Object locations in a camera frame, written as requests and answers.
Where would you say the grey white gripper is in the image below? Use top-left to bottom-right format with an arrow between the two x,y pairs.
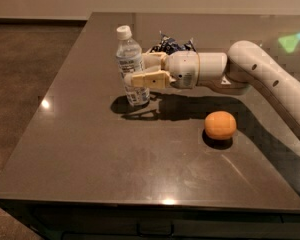
124,51 -> 199,89

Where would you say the clear plastic bottle blue label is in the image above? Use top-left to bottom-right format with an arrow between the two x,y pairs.
116,25 -> 150,106

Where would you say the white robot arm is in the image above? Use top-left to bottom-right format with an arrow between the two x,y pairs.
124,41 -> 300,140

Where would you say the blue crumpled snack bag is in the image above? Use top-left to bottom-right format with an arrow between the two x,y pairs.
149,33 -> 196,55

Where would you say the orange round fruit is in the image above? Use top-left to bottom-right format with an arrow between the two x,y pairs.
204,111 -> 237,140

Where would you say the dark table front drawer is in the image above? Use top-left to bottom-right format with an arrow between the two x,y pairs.
33,206 -> 300,240

